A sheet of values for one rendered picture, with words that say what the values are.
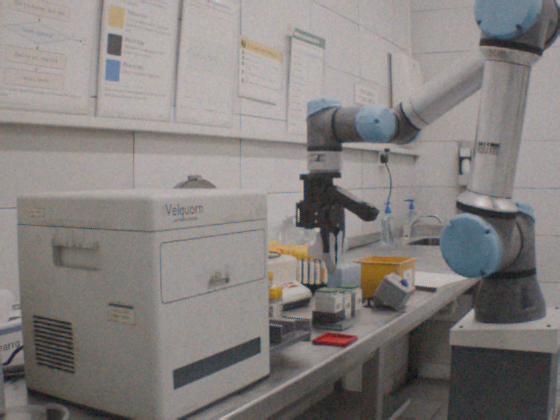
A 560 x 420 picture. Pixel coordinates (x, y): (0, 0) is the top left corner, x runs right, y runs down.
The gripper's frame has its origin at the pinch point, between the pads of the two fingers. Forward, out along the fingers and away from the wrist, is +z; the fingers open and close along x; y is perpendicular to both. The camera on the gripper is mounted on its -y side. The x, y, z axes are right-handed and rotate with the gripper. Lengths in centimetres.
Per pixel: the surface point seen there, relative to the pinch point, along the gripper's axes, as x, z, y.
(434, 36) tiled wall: -239, -101, 51
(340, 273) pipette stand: -17.9, 3.9, 7.1
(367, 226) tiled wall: -164, 4, 63
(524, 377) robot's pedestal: 2.7, 18.6, -42.4
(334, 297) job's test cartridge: 2.0, 5.9, -1.2
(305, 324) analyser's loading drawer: 21.2, 7.4, -4.8
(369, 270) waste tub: -31.7, 4.9, 5.4
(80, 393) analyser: 66, 10, 6
